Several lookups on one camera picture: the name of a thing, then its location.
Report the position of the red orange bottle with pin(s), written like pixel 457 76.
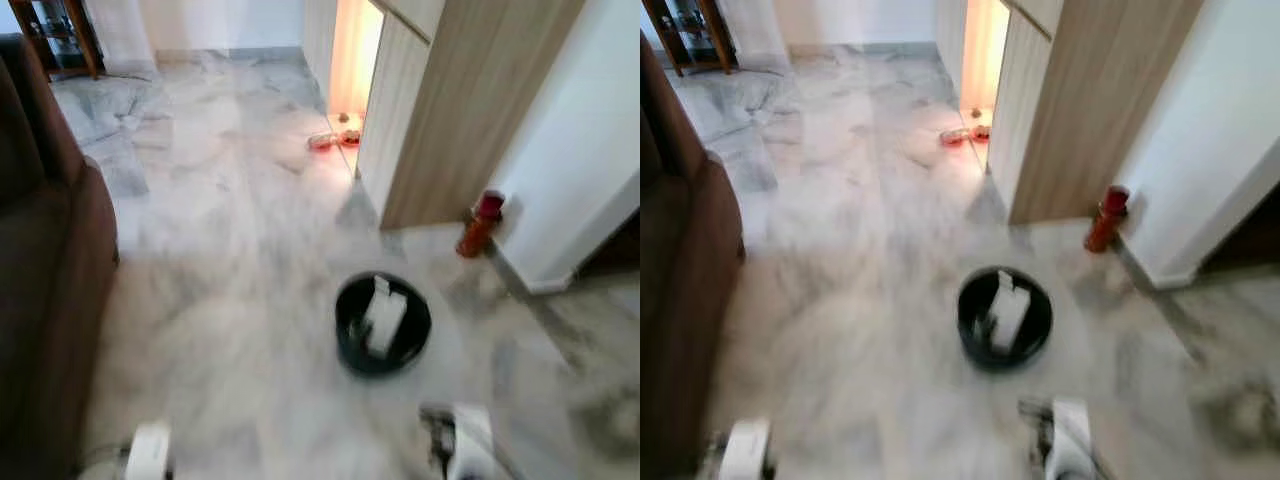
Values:
pixel 478 230
pixel 1105 222

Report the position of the brown fabric sofa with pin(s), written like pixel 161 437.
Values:
pixel 50 300
pixel 690 300

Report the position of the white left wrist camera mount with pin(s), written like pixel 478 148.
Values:
pixel 148 452
pixel 747 450

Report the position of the black round bucket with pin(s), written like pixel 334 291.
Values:
pixel 975 325
pixel 350 330

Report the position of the dark wooden stairs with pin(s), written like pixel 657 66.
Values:
pixel 615 250
pixel 1250 235

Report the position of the small red floor pot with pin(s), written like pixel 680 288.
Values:
pixel 980 128
pixel 349 132

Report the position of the light wood cupboard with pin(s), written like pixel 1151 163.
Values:
pixel 470 100
pixel 1090 100

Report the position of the wooden glass display cabinet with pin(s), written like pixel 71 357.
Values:
pixel 695 30
pixel 60 35

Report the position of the white crumpled paper piece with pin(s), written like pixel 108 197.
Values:
pixel 385 315
pixel 1010 312

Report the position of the small red dish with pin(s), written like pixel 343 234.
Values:
pixel 321 142
pixel 952 138

